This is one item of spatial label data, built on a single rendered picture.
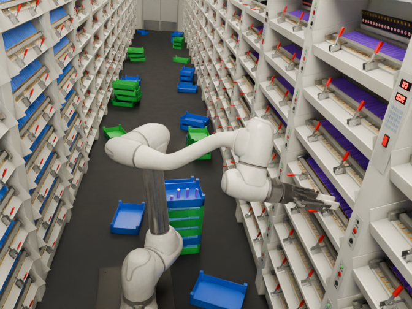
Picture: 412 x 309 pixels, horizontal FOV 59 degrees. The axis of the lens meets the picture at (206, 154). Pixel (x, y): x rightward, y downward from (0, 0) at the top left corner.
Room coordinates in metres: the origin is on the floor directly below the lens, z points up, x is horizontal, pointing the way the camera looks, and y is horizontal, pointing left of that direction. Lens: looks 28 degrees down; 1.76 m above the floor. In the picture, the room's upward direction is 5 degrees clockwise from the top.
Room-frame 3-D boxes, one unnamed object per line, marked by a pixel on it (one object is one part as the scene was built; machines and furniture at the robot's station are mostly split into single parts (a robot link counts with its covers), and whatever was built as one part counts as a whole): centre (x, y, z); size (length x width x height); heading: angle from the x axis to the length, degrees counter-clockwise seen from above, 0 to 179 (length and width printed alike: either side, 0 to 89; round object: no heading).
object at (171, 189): (1.95, 0.15, 0.44); 0.30 x 0.20 x 0.08; 105
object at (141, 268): (1.26, 0.26, 0.44); 0.18 x 0.16 x 0.22; 153
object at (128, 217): (2.16, 0.53, 0.04); 0.30 x 0.20 x 0.08; 3
